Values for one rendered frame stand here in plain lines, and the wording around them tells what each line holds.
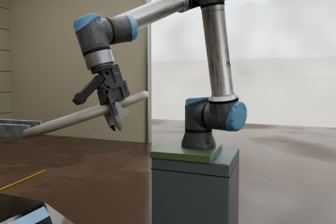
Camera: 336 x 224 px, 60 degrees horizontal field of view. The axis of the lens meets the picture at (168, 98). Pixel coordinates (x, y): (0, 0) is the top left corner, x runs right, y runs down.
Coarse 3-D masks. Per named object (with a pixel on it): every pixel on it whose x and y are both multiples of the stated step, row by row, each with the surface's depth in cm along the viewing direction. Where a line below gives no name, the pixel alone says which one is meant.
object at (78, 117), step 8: (128, 96) 99; (136, 96) 101; (144, 96) 107; (104, 104) 93; (120, 104) 95; (128, 104) 98; (80, 112) 91; (88, 112) 90; (96, 112) 91; (104, 112) 92; (56, 120) 90; (64, 120) 89; (72, 120) 89; (80, 120) 90; (32, 128) 94; (40, 128) 91; (48, 128) 90; (56, 128) 90; (24, 136) 98; (32, 136) 95
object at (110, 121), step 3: (105, 114) 96; (108, 114) 96; (105, 117) 97; (108, 117) 96; (111, 117) 97; (108, 120) 96; (111, 120) 97; (108, 123) 96; (111, 123) 97; (111, 126) 97; (114, 129) 97
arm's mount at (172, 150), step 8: (168, 144) 165; (176, 144) 165; (216, 144) 165; (152, 152) 148; (160, 152) 147; (168, 152) 145; (176, 152) 145; (184, 152) 145; (192, 152) 145; (200, 152) 145; (208, 152) 145; (216, 152) 153; (184, 160) 143; (192, 160) 141; (200, 160) 140; (208, 160) 138
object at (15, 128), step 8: (0, 120) 118; (8, 120) 118; (16, 120) 118; (24, 120) 118; (32, 120) 119; (0, 128) 107; (8, 128) 107; (16, 128) 107; (24, 128) 107; (0, 136) 107; (8, 136) 107; (16, 136) 107
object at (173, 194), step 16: (160, 160) 148; (176, 160) 145; (224, 160) 143; (160, 176) 148; (176, 176) 145; (192, 176) 143; (208, 176) 140; (224, 176) 137; (160, 192) 149; (176, 192) 146; (192, 192) 143; (208, 192) 140; (224, 192) 137; (160, 208) 149; (176, 208) 146; (192, 208) 143; (208, 208) 141; (224, 208) 138
